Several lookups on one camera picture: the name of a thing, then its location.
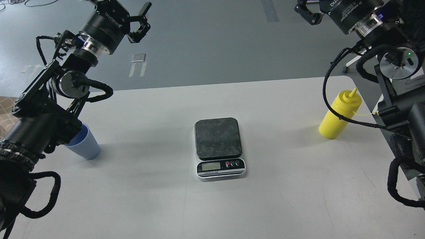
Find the yellow squeeze bottle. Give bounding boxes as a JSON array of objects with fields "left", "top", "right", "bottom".
[{"left": 319, "top": 87, "right": 380, "bottom": 139}]

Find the grey floor plate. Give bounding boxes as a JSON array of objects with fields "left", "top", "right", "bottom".
[{"left": 131, "top": 53, "right": 146, "bottom": 63}]

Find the white chair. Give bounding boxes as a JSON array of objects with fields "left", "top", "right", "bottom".
[{"left": 342, "top": 55, "right": 361, "bottom": 74}]

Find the black floor cable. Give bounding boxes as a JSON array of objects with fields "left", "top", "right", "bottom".
[{"left": 0, "top": 0, "right": 58, "bottom": 12}]

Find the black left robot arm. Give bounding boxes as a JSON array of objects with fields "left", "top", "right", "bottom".
[{"left": 1, "top": 0, "right": 152, "bottom": 239}]

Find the blue ribbed cup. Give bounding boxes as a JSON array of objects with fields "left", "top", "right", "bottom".
[{"left": 65, "top": 124, "right": 101, "bottom": 160}]

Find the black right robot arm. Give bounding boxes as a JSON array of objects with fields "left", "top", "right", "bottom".
[{"left": 294, "top": 0, "right": 424, "bottom": 208}]

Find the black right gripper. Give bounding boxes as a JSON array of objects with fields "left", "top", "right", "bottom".
[{"left": 294, "top": 0, "right": 384, "bottom": 37}]

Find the digital kitchen scale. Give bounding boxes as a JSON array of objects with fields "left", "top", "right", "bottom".
[{"left": 194, "top": 118, "right": 246, "bottom": 181}]

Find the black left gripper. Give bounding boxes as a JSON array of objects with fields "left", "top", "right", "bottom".
[{"left": 79, "top": 0, "right": 152, "bottom": 55}]

